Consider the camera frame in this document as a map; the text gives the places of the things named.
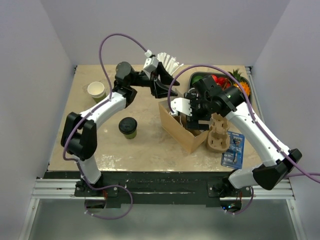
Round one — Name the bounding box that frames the white wrapped straws bundle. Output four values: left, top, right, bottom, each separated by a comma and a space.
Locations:
157, 52, 184, 76

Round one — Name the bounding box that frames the small orange pineapple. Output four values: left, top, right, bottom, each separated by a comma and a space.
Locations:
228, 68, 251, 97

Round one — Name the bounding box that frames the blue razor blister pack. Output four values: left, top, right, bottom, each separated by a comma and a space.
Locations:
220, 131, 245, 169

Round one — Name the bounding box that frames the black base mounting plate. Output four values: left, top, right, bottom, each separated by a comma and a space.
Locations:
42, 170, 279, 209

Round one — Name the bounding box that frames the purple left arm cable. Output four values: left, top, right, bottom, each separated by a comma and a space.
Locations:
62, 32, 151, 220

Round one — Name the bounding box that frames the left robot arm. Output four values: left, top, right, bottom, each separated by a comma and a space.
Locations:
60, 61, 177, 196

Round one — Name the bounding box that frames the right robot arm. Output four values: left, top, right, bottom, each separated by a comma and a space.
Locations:
184, 74, 302, 197

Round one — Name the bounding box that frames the brown pulp cup carrier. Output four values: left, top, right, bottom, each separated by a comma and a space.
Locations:
206, 113, 230, 154

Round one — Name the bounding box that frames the green paper coffee cup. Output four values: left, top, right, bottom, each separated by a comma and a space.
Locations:
122, 129, 137, 140

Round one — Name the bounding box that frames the brown paper bag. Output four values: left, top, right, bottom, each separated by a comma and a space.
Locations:
158, 101, 209, 154

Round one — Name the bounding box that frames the green lime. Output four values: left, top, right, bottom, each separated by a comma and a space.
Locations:
190, 75, 203, 86

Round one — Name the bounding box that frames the grey fruit tray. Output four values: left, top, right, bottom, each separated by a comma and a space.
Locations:
188, 68, 252, 103

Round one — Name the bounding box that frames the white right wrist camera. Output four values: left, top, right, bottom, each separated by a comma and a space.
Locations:
170, 97, 192, 117

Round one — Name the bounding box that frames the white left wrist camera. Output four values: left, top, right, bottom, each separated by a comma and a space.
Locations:
143, 49, 159, 77

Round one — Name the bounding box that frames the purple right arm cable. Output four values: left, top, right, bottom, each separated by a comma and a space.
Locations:
166, 64, 320, 216

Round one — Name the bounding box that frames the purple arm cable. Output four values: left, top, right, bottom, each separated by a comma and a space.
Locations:
166, 64, 320, 216
62, 32, 151, 220

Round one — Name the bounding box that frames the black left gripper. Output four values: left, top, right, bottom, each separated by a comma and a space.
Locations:
129, 62, 180, 99

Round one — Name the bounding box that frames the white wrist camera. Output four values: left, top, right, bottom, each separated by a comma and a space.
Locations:
143, 49, 159, 77
170, 97, 192, 117

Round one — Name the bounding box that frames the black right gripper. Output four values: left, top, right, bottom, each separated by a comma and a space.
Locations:
184, 92, 213, 130

